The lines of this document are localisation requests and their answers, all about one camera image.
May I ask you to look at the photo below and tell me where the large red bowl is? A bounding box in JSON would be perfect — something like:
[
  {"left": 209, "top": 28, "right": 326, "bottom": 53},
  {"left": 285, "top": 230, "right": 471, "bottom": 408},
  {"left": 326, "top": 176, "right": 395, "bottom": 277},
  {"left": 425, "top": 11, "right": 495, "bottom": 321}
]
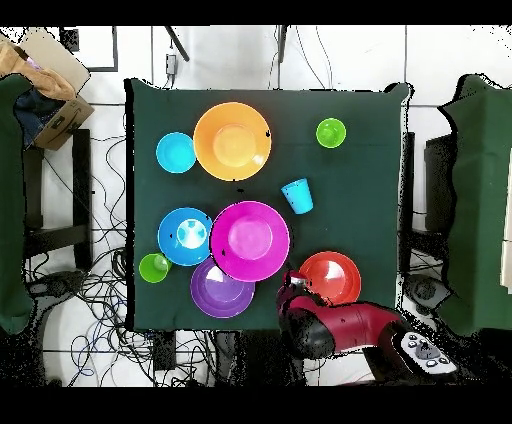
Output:
[{"left": 298, "top": 250, "right": 362, "bottom": 307}]

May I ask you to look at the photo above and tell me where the large pink bowl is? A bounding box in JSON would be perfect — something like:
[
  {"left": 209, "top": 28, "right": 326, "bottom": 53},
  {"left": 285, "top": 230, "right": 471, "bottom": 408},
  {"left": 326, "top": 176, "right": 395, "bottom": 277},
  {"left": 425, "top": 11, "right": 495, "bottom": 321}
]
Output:
[{"left": 209, "top": 200, "right": 291, "bottom": 284}]

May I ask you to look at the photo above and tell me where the blue cup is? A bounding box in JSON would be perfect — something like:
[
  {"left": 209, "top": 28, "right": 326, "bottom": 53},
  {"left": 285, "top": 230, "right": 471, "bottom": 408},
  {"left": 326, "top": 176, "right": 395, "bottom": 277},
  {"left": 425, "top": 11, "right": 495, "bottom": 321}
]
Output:
[{"left": 280, "top": 177, "right": 315, "bottom": 216}]

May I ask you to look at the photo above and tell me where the purple bowl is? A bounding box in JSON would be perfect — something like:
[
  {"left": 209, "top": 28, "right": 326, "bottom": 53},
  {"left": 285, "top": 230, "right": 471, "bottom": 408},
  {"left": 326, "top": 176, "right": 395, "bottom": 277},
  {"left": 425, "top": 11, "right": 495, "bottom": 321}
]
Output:
[{"left": 189, "top": 257, "right": 256, "bottom": 320}]

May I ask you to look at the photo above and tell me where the dark green table cloth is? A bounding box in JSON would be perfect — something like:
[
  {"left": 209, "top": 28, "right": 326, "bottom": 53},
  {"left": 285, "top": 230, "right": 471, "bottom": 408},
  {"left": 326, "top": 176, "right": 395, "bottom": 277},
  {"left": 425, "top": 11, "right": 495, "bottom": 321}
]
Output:
[{"left": 123, "top": 77, "right": 413, "bottom": 333}]

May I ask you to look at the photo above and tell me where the medium blue bowl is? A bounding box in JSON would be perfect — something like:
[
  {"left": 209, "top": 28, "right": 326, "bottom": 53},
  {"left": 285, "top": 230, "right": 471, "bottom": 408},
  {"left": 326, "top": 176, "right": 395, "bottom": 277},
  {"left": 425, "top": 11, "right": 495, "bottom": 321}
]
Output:
[{"left": 157, "top": 206, "right": 214, "bottom": 267}]

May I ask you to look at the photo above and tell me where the green cup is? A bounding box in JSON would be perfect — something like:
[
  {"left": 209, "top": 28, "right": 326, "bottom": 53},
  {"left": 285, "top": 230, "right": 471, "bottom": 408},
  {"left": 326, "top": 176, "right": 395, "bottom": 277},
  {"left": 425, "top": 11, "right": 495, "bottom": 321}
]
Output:
[
  {"left": 315, "top": 117, "right": 348, "bottom": 150},
  {"left": 138, "top": 252, "right": 174, "bottom": 285}
]

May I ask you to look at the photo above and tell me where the large orange bowl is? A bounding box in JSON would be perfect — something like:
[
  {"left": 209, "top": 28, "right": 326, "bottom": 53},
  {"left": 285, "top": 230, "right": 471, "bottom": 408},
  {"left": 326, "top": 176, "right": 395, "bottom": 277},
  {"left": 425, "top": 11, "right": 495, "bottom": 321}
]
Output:
[{"left": 192, "top": 101, "right": 273, "bottom": 182}]

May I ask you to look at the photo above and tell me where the black side furniture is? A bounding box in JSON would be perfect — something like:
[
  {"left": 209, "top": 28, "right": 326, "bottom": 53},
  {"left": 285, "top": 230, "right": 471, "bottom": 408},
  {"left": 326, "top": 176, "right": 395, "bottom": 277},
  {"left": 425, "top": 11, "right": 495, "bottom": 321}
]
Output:
[{"left": 423, "top": 133, "right": 457, "bottom": 233}]

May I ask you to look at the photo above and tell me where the small light blue bowl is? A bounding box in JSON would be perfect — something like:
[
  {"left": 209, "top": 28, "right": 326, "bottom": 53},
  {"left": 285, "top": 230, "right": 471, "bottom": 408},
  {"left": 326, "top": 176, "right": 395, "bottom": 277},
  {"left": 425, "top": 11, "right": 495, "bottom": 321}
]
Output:
[{"left": 155, "top": 132, "right": 198, "bottom": 175}]

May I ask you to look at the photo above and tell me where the dark green hanging cloth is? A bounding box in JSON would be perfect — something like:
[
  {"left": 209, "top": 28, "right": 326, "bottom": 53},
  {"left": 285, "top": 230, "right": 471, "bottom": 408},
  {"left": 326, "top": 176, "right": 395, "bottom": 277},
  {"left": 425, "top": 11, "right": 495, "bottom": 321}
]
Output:
[
  {"left": 437, "top": 73, "right": 512, "bottom": 337},
  {"left": 0, "top": 73, "right": 35, "bottom": 335}
]

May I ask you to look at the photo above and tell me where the cardboard box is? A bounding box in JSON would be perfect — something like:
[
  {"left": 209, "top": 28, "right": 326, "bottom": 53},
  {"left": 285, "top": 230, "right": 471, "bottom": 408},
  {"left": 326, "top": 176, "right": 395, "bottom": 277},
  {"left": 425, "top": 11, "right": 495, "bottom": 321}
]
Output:
[{"left": 0, "top": 26, "right": 96, "bottom": 152}]

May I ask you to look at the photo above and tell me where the brown cloth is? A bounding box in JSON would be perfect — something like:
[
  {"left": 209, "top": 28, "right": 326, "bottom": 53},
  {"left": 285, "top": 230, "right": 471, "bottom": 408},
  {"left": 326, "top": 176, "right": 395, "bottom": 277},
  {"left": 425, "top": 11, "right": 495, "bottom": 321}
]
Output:
[{"left": 0, "top": 39, "right": 77, "bottom": 101}]

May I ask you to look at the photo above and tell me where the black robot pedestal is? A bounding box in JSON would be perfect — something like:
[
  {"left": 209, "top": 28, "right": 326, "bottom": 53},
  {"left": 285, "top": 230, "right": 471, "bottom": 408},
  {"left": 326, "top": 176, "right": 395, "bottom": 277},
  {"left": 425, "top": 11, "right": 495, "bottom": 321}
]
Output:
[{"left": 213, "top": 330, "right": 297, "bottom": 387}]

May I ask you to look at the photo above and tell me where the black stool frame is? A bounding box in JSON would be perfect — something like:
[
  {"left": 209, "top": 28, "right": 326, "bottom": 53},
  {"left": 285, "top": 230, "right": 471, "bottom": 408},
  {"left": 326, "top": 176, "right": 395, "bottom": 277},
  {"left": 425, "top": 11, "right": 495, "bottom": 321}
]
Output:
[{"left": 23, "top": 128, "right": 94, "bottom": 273}]

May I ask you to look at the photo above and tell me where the black square frame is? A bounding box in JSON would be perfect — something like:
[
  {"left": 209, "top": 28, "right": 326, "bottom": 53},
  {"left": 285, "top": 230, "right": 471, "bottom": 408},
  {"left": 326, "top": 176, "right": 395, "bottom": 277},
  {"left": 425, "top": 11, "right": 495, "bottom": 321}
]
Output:
[{"left": 59, "top": 25, "right": 119, "bottom": 73}]

